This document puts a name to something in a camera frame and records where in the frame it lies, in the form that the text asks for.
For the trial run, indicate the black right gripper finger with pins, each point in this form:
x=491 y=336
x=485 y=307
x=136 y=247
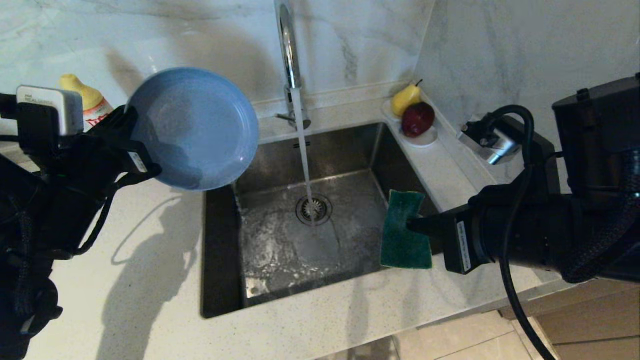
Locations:
x=425 y=227

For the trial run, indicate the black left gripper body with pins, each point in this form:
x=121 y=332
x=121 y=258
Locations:
x=120 y=150

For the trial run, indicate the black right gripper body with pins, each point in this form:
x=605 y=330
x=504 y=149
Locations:
x=470 y=235

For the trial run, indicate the yellow sponge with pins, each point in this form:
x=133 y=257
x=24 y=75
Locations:
x=405 y=235

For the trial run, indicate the white orange dish soap bottle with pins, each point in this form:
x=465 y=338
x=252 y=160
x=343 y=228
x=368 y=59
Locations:
x=90 y=100

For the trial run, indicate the blue-grey plate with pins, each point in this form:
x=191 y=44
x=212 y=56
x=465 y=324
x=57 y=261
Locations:
x=200 y=130

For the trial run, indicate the chrome faucet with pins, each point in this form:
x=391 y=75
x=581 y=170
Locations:
x=289 y=50

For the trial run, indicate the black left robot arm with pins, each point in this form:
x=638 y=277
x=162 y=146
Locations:
x=40 y=210

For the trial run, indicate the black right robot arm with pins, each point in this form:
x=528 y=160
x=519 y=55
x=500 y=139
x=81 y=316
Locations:
x=585 y=200

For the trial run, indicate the stainless steel sink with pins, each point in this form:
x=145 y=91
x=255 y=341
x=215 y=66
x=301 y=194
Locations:
x=350 y=240

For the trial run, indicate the round metal sink drain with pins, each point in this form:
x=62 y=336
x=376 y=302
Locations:
x=322 y=207

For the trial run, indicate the small white dish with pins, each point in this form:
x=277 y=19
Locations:
x=427 y=140

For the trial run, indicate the dark red apple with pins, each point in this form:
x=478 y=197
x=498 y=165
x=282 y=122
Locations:
x=417 y=120

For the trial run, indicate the yellow pear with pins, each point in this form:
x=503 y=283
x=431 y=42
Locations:
x=404 y=99

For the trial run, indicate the running water stream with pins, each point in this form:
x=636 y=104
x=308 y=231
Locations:
x=303 y=150

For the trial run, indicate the wooden cabinet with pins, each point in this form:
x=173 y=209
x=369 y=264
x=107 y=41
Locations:
x=590 y=325

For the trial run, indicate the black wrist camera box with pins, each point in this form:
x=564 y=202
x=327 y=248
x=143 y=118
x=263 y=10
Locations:
x=47 y=112

